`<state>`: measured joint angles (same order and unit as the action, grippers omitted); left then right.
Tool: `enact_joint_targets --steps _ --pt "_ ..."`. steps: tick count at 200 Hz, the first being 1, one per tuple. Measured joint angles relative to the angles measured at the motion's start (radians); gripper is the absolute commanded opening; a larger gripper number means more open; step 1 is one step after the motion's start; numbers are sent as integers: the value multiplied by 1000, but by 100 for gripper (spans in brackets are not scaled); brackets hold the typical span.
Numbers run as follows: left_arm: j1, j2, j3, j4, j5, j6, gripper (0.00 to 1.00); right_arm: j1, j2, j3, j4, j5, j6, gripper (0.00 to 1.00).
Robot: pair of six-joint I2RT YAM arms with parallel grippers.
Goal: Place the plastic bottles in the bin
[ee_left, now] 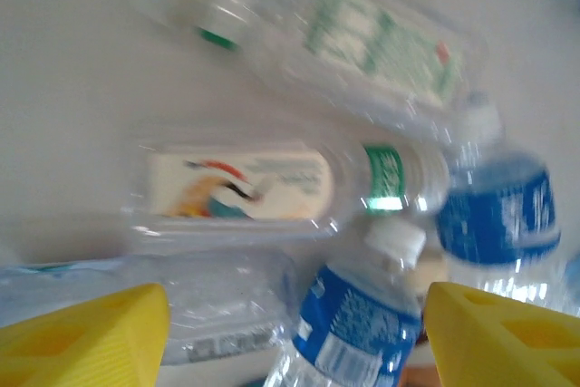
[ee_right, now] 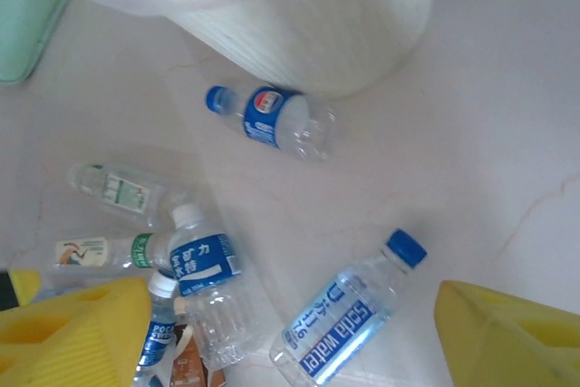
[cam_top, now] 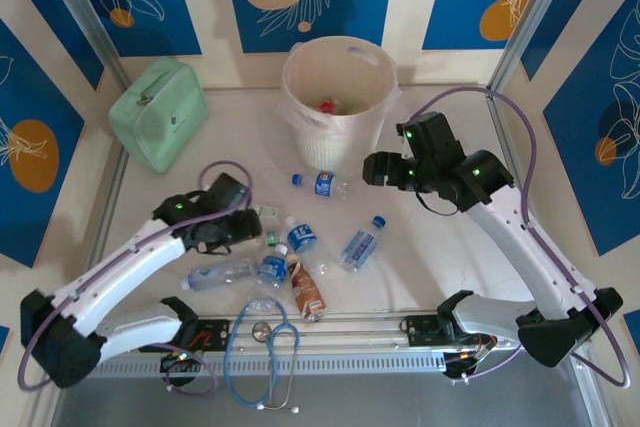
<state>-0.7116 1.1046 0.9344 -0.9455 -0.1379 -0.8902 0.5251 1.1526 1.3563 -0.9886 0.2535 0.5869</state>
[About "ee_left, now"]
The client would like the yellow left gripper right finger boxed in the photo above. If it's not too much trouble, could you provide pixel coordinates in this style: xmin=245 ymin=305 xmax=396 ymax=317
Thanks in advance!
xmin=422 ymin=280 xmax=580 ymax=387

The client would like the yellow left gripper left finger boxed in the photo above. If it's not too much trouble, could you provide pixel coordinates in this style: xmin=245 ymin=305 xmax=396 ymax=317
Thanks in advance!
xmin=0 ymin=282 xmax=171 ymax=387

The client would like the blue label water bottle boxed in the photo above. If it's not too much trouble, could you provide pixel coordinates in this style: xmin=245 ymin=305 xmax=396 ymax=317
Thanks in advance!
xmin=260 ymin=216 xmax=430 ymax=387
xmin=432 ymin=90 xmax=566 ymax=315

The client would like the crushed clear plastic bottle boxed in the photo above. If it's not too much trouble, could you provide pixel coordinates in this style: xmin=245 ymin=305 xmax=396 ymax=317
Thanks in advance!
xmin=0 ymin=246 xmax=300 ymax=368

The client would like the clear bottle bird label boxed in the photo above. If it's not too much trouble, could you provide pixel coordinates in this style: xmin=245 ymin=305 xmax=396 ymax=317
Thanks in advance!
xmin=120 ymin=131 xmax=452 ymax=252

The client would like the clear bottle green label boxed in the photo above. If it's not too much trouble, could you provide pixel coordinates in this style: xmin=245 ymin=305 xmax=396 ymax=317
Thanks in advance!
xmin=130 ymin=0 xmax=493 ymax=134

